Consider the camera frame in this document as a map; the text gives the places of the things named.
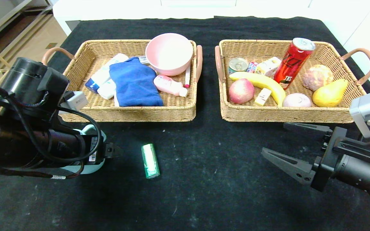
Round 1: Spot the white yellow juice carton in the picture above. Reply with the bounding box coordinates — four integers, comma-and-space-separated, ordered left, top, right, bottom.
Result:
255, 57, 282, 79

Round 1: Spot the wicker basket with food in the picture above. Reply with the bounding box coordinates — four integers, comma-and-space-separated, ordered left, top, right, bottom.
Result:
215, 39, 370, 124

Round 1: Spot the pink bottle white cap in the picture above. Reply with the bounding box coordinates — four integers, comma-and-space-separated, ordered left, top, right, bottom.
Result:
153, 74, 188, 98

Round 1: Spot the pale teal mug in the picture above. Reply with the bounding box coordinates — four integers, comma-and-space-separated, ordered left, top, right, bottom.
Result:
60, 124, 107, 175

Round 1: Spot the pale yellow butter block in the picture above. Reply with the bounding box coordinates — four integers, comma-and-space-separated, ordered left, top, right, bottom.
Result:
254, 88, 272, 107

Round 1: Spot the pale pink round bun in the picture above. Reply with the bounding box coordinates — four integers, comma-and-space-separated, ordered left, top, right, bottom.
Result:
282, 93, 312, 108

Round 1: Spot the pink white slim stick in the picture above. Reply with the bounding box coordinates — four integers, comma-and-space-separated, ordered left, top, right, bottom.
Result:
184, 64, 192, 89

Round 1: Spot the small tin can gold lid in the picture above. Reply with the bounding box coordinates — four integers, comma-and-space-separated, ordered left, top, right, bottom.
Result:
228, 57, 249, 75

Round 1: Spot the red pink peach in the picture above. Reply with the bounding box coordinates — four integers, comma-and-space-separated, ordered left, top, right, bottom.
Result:
229, 79, 255, 104

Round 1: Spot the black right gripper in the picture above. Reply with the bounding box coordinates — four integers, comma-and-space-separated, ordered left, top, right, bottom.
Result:
261, 122, 370, 192

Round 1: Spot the wicker basket with toiletries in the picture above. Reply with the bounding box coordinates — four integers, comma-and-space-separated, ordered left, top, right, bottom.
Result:
42, 39, 203, 123

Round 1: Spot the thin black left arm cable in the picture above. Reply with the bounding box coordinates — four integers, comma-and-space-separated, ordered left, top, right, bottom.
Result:
0, 165, 86, 180

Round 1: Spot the pink bowl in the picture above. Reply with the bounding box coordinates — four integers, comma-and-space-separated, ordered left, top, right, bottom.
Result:
145, 33, 194, 77

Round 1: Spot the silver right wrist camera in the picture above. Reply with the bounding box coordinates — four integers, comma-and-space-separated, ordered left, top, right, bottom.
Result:
349, 92, 370, 140

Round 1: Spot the white tube blue cap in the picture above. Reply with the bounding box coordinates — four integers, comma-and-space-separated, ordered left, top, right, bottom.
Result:
85, 53, 129, 94

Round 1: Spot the yellow pear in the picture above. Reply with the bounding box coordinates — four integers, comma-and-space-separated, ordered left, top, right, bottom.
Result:
313, 79, 348, 108

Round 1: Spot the brown crusty bread roll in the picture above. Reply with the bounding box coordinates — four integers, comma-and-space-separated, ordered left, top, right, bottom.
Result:
302, 64, 334, 91

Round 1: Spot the red soda can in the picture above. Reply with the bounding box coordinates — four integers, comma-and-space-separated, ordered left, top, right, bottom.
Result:
273, 38, 316, 90

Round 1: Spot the green chewing gum pack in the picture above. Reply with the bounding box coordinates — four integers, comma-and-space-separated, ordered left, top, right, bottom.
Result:
141, 143, 161, 179

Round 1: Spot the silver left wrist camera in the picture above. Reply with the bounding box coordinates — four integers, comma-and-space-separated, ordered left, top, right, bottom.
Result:
60, 91, 89, 111

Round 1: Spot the blue microfibre towel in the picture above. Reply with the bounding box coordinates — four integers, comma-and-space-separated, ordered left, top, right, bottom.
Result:
109, 57, 164, 107

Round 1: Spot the yellow banana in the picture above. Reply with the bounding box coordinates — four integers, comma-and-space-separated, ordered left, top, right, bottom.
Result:
229, 71, 286, 107

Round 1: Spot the black table cloth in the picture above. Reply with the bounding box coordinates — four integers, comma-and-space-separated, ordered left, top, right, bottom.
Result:
0, 16, 370, 231

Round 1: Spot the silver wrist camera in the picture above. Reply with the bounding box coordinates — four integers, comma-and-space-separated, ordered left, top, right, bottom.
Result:
349, 92, 370, 140
60, 91, 89, 111

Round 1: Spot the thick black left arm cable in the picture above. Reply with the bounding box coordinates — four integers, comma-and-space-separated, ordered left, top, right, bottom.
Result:
0, 80, 102, 163

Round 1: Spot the white bottle black cap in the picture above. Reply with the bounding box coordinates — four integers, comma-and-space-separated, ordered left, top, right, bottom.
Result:
97, 79, 117, 100

